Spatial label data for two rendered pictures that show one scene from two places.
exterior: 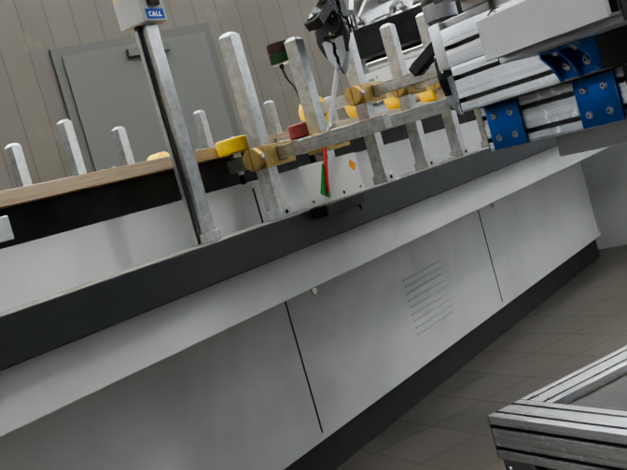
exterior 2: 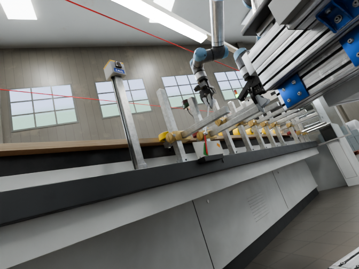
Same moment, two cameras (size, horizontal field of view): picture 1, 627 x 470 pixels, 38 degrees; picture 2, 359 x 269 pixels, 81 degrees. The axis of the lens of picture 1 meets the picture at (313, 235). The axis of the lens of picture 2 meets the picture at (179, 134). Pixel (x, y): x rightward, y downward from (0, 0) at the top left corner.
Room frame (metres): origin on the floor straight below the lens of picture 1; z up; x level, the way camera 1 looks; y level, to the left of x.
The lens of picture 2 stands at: (1.03, -0.08, 0.56)
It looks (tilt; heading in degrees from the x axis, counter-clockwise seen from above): 15 degrees up; 6
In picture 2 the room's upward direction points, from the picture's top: 18 degrees counter-clockwise
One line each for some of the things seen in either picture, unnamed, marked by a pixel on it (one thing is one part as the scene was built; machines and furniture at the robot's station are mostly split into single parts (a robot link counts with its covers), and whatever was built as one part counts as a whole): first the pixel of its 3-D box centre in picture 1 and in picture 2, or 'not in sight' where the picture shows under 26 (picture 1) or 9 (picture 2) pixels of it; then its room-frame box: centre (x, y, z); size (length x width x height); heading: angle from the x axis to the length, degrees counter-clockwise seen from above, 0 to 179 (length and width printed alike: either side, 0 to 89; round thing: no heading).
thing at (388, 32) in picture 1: (408, 103); (241, 128); (2.69, -0.37, 0.89); 0.03 x 0.03 x 0.48; 55
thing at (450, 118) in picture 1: (441, 87); (254, 125); (2.89, -0.51, 0.92); 0.03 x 0.03 x 0.48; 55
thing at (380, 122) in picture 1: (305, 145); (192, 129); (2.06, -0.04, 0.84); 0.43 x 0.03 x 0.04; 55
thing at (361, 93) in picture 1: (365, 93); (223, 121); (2.50, -0.24, 0.95); 0.13 x 0.06 x 0.05; 145
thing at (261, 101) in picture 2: (460, 93); (262, 102); (2.08, -0.41, 0.86); 0.06 x 0.03 x 0.09; 55
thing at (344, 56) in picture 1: (348, 53); (212, 101); (2.29, -0.20, 1.04); 0.06 x 0.03 x 0.09; 145
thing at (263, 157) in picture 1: (269, 156); (178, 136); (2.09, 0.05, 0.84); 0.13 x 0.06 x 0.05; 145
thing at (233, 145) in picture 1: (237, 160); (167, 142); (2.17, 0.13, 0.85); 0.08 x 0.08 x 0.11
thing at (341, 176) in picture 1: (333, 178); (209, 149); (2.24, -0.08, 0.75); 0.26 x 0.01 x 0.10; 145
